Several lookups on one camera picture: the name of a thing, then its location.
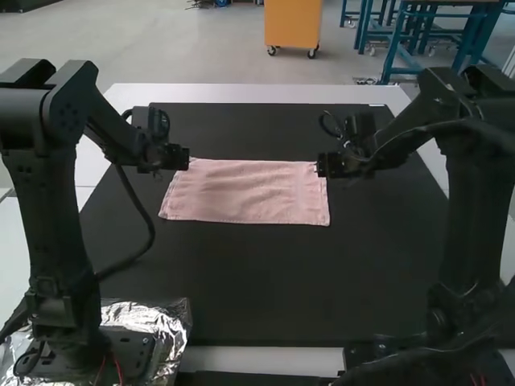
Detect yellow wheeled cart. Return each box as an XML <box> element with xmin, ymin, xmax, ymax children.
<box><xmin>263</xmin><ymin>0</ymin><xmax>323</xmax><ymax>60</ymax></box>

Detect black mat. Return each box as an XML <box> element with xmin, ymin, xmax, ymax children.
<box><xmin>78</xmin><ymin>101</ymin><xmax>450</xmax><ymax>349</ymax></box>

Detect dark base panel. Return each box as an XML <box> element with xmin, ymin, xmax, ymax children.
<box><xmin>176</xmin><ymin>368</ymin><xmax>343</xmax><ymax>386</ymax></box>

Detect silver foil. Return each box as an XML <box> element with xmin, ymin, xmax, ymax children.
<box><xmin>0</xmin><ymin>296</ymin><xmax>193</xmax><ymax>386</ymax></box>

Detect blue frame workbench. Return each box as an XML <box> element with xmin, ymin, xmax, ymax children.
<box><xmin>340</xmin><ymin>0</ymin><xmax>399</xmax><ymax>29</ymax></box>
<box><xmin>380</xmin><ymin>0</ymin><xmax>515</xmax><ymax>85</ymax></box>
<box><xmin>353</xmin><ymin>0</ymin><xmax>464</xmax><ymax>55</ymax></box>

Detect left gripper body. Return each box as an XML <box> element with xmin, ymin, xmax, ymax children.
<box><xmin>138</xmin><ymin>142</ymin><xmax>191</xmax><ymax>175</ymax></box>

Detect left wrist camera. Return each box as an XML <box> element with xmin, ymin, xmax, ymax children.
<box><xmin>146</xmin><ymin>107</ymin><xmax>172</xmax><ymax>142</ymax></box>

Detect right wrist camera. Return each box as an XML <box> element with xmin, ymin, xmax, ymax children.
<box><xmin>344</xmin><ymin>113</ymin><xmax>376</xmax><ymax>150</ymax></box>

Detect pale towel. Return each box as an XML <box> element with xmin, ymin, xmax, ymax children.
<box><xmin>158</xmin><ymin>157</ymin><xmax>332</xmax><ymax>227</ymax></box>

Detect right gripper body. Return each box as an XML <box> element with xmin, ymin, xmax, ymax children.
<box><xmin>316</xmin><ymin>149</ymin><xmax>373</xmax><ymax>180</ymax></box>

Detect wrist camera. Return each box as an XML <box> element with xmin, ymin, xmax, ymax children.
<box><xmin>146</xmin><ymin>107</ymin><xmax>172</xmax><ymax>142</ymax></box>
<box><xmin>344</xmin><ymin>113</ymin><xmax>376</xmax><ymax>150</ymax></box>

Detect black cable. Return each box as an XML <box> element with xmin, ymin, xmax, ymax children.
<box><xmin>93</xmin><ymin>162</ymin><xmax>157</xmax><ymax>279</ymax></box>
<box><xmin>319</xmin><ymin>111</ymin><xmax>347</xmax><ymax>142</ymax></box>

